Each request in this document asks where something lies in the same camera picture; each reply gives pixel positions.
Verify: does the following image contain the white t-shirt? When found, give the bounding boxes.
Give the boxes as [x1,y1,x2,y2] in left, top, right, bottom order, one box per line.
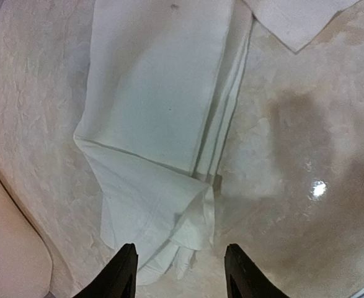
[74,1,352,285]

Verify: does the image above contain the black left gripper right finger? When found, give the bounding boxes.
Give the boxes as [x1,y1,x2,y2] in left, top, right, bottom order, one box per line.
[224,243,288,298]

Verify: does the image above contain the white plastic laundry basket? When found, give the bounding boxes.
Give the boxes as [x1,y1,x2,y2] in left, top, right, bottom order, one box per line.
[0,180,53,297]

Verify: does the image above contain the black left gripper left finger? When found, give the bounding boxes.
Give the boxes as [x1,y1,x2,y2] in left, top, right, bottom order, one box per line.
[73,243,138,298]

